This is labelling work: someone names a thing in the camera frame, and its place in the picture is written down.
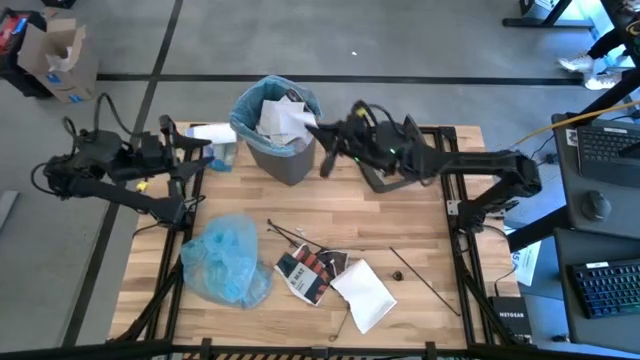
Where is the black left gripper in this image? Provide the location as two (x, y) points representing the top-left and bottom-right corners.
(141, 114), (216, 199)

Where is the open cardboard box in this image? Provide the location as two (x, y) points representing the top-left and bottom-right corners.
(16, 17), (100, 105)

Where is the black floor stand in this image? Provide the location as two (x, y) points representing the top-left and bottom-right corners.
(501, 0), (596, 29)

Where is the black crate with red items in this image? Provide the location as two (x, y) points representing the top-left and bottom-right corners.
(0, 7), (49, 99)

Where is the white paper bag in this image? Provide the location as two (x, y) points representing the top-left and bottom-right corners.
(329, 258), (398, 335)

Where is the thin black stir stick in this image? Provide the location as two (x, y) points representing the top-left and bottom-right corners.
(265, 217), (330, 252)
(266, 227), (302, 250)

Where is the person's shoe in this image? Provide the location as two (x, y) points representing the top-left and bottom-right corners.
(557, 53), (596, 75)
(583, 72), (624, 91)

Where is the grey plastic trash bin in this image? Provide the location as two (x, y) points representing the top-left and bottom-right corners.
(229, 74), (324, 187)

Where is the grey computer mouse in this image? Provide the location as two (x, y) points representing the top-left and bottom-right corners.
(579, 189), (613, 223)

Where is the blue bin liner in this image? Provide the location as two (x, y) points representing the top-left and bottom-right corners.
(228, 74), (324, 159)

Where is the dark photo card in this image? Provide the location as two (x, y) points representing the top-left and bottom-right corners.
(316, 249), (350, 280)

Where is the red black striped packaging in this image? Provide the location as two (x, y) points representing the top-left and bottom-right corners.
(294, 242), (335, 289)

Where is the white plastic pouch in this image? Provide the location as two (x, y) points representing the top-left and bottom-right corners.
(256, 95), (320, 147)

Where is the dark looped cable tie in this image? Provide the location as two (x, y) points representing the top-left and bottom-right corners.
(327, 301), (353, 343)

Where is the black network switch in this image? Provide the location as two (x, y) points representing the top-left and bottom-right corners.
(488, 295), (534, 345)

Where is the thin brown stick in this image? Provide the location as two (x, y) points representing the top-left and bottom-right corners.
(389, 245), (462, 318)

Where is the dark grey keyboard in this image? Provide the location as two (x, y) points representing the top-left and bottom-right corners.
(575, 124), (640, 190)

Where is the yellow cable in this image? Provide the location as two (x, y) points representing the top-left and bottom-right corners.
(487, 99), (640, 162)

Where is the black printed mat packaging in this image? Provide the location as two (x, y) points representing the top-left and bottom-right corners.
(273, 251), (327, 307)

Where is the grey bin swing lid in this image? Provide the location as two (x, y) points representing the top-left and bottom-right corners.
(356, 113), (432, 195)

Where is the grey desk top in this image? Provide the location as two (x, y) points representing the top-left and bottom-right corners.
(551, 112), (640, 241)
(553, 227), (640, 355)

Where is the blue plastic bag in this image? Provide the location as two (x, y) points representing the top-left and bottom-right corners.
(179, 213), (275, 310)

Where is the person's leg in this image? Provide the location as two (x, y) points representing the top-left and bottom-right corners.
(587, 27), (632, 61)

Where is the backlit black keyboard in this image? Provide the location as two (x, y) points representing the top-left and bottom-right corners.
(565, 257), (640, 320)

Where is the white printed paper sheet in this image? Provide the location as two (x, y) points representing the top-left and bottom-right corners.
(504, 224), (542, 288)

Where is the black diagonal beam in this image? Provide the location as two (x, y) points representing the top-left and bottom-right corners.
(506, 67), (640, 253)

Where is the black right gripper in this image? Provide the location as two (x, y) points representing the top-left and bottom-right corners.
(305, 117), (424, 179)

